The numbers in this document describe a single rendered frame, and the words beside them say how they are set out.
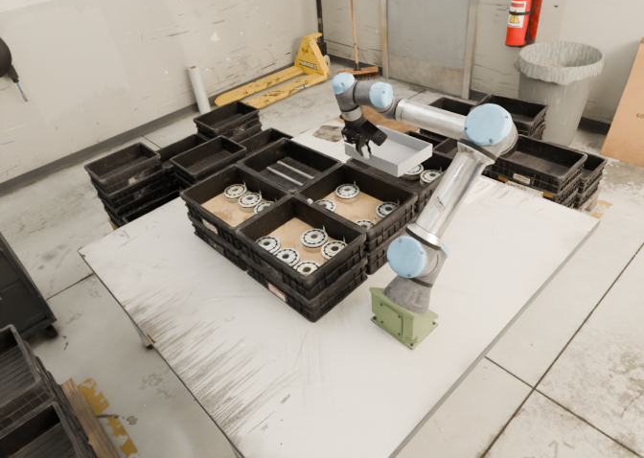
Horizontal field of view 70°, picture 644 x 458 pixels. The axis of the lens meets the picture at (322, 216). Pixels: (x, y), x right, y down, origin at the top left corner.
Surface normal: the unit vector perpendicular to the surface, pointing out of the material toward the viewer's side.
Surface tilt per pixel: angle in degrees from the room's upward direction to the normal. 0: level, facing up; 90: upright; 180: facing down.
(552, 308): 0
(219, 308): 0
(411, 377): 0
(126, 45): 90
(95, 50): 90
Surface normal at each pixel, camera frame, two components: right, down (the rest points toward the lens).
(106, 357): -0.11, -0.79
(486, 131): -0.43, -0.20
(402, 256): -0.56, 0.03
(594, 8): -0.73, 0.47
